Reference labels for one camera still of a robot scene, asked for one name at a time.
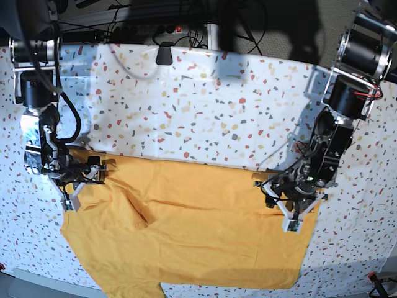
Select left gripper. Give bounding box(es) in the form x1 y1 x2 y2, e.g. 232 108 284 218
254 167 328 224

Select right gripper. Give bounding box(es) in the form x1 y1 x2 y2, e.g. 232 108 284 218
46 155 115 202

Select yellow T-shirt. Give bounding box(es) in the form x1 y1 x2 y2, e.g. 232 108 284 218
61 155 317 297

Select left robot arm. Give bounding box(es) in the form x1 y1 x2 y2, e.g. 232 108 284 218
254 1 396 232

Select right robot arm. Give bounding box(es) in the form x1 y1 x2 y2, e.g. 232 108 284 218
1 1 106 210

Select terrazzo patterned table cloth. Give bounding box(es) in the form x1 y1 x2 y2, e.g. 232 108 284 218
1 44 396 297

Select black table clamp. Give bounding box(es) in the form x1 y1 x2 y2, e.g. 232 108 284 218
156 42 173 66

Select red black clamp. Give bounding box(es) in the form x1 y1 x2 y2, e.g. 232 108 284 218
368 272 388 298

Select white power strip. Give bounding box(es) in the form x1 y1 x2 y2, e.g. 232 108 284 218
112 24 190 36

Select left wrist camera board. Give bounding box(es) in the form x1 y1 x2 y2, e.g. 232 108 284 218
282 217 303 233

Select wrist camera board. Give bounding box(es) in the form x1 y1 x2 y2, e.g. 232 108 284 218
63 192 81 212
282 217 303 233

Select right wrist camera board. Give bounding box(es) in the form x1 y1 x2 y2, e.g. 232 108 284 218
63 192 81 212

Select white metal post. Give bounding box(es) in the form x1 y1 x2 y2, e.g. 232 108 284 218
207 22 220 51

